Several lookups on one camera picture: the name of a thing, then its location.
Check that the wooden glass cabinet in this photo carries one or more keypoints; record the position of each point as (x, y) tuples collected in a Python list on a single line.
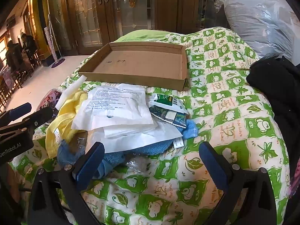
[(79, 27)]

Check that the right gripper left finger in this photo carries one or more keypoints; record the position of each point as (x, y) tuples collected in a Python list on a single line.
[(76, 178)]

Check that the white gauze pad packet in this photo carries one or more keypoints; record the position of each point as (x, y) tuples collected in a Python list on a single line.
[(107, 106)]

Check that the green patterned quilt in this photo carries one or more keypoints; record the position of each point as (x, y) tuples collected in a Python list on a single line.
[(235, 118)]

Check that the clear plastic wrap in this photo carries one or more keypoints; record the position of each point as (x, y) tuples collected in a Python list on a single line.
[(135, 162)]

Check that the standing banner sign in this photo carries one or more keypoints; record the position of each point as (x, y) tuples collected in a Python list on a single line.
[(57, 61)]

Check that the fairy print zip pouch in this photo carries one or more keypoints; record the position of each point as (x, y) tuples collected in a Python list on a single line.
[(50, 99)]

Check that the green white granule sachet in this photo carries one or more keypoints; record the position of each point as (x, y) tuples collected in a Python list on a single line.
[(166, 102)]

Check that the person in dark clothes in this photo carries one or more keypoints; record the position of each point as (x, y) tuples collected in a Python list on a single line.
[(29, 46)]

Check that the dark blue snack packet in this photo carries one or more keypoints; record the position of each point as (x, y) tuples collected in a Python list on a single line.
[(174, 118)]

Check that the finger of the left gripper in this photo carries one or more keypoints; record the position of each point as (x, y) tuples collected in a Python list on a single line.
[(37, 119), (13, 114)]

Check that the yellow towel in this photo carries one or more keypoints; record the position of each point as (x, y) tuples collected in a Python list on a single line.
[(60, 128)]

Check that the blue towel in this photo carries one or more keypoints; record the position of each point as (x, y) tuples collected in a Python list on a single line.
[(111, 160)]

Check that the black garment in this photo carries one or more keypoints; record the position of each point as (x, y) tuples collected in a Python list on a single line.
[(278, 80)]

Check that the clear plastic stuffed bag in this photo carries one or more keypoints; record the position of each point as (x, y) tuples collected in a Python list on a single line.
[(268, 26)]

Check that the green pillow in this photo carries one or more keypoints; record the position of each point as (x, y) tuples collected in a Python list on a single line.
[(144, 35)]

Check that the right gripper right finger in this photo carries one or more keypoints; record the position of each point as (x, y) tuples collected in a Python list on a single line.
[(227, 179)]

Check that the shallow cardboard tray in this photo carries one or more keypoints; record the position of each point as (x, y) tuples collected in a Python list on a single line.
[(152, 64)]

